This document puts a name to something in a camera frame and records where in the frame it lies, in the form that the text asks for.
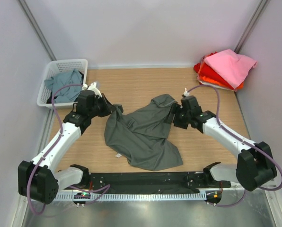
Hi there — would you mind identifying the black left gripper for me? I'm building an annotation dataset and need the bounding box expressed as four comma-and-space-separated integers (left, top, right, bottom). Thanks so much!
88, 93, 116, 118

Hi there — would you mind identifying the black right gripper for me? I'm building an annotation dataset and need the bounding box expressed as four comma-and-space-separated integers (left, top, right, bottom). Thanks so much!
164, 103, 192, 130

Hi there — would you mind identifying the dark grey t-shirt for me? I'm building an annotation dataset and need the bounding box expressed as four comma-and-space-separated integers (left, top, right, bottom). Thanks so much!
104, 94, 183, 171

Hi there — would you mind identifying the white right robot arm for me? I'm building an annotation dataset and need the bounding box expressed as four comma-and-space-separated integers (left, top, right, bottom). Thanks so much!
164, 96, 277, 192

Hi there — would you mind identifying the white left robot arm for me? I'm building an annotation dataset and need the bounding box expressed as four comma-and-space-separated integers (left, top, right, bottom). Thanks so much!
18, 90, 116, 205

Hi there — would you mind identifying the light blue t-shirt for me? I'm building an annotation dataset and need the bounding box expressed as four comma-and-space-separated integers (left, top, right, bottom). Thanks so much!
44, 69, 83, 104

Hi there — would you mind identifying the orange folded t-shirt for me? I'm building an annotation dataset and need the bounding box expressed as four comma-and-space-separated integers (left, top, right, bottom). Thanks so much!
197, 75, 244, 90

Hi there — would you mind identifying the white folded t-shirt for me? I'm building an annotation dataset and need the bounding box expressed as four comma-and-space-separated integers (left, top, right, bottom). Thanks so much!
199, 81, 237, 92

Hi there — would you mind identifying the red folded t-shirt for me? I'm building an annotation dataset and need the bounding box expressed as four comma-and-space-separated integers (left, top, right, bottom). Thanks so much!
194, 52, 225, 82

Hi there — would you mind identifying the white plastic basket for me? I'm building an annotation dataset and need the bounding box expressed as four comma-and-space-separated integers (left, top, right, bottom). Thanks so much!
36, 59, 88, 108

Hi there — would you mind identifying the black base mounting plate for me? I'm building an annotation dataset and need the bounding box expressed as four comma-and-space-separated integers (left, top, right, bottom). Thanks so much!
89, 172, 231, 194

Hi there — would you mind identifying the pink folded t-shirt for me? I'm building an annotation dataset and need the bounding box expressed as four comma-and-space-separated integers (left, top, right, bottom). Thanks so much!
204, 49, 258, 88

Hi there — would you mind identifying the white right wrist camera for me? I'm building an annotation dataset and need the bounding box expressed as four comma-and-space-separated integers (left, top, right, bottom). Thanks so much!
182, 88, 194, 100

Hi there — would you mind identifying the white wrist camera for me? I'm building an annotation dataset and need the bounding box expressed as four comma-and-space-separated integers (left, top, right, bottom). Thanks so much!
182, 88, 194, 100
82, 81, 102, 97

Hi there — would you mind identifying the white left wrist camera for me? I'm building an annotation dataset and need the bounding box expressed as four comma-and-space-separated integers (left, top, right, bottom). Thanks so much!
82, 81, 102, 97

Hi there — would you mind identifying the slotted white cable duct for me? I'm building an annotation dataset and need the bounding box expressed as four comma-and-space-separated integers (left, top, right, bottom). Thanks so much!
54, 191, 207, 202

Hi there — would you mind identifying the aluminium frame rail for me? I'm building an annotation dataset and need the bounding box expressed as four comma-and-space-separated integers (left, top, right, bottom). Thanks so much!
53, 170, 278, 192

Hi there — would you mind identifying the left aluminium corner post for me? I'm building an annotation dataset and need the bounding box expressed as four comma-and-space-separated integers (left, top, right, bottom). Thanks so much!
17, 0, 57, 61

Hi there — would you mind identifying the aluminium corner post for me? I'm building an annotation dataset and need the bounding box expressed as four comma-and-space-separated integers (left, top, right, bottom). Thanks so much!
234, 0, 270, 54
17, 0, 57, 61

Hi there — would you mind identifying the right aluminium corner post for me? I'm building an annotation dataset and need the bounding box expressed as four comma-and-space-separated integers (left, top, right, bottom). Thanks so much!
234, 0, 270, 54

